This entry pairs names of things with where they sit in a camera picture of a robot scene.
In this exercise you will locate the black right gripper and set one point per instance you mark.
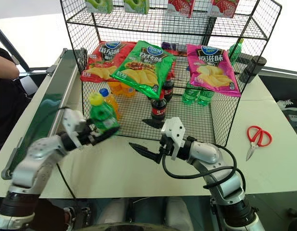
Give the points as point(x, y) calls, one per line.
point(166, 146)

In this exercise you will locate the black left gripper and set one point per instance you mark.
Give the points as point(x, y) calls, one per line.
point(86, 134)

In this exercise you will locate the green soda bottle yellow cap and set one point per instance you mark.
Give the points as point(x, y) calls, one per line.
point(102, 115)

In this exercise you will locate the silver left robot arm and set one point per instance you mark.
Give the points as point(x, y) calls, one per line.
point(37, 156)

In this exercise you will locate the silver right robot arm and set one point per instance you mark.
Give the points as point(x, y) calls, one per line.
point(210, 154)

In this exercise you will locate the bare person forearm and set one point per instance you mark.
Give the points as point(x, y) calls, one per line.
point(5, 68)

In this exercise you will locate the green conveyor belt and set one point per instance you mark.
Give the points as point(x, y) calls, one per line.
point(42, 108)

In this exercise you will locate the black white patterned item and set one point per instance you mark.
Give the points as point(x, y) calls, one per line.
point(286, 105)

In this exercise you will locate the cola bottle red label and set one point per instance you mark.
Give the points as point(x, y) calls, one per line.
point(168, 90)
point(158, 109)

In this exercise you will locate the orange soda bottle blue cap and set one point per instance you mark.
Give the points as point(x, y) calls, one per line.
point(113, 102)

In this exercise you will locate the red potato chips bag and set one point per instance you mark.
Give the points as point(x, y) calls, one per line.
point(102, 62)

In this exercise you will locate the green potato chips bag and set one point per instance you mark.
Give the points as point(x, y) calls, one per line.
point(143, 69)

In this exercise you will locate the white robot leg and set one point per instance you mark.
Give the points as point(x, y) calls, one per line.
point(114, 211)
point(178, 213)

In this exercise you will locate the pink potato chips bag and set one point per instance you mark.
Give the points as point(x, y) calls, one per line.
point(210, 72)

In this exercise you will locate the purple box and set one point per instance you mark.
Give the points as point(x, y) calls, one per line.
point(168, 45)

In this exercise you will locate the person in black clothes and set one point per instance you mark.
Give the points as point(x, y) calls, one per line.
point(6, 103)

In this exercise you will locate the green apple drink carton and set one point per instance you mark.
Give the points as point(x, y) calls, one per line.
point(136, 5)
point(100, 5)

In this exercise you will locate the black cylinder container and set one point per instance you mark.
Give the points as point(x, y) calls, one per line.
point(251, 68)

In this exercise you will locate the red strawberry drink carton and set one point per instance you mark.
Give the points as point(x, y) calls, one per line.
point(180, 7)
point(224, 7)

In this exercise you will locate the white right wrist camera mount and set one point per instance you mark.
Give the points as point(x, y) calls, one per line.
point(174, 130)

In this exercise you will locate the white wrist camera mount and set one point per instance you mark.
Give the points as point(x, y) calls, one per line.
point(174, 130)
point(71, 120)

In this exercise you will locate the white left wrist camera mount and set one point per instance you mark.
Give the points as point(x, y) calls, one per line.
point(71, 120)

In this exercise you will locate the black metal frame post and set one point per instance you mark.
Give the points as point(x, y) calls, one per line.
point(11, 48)

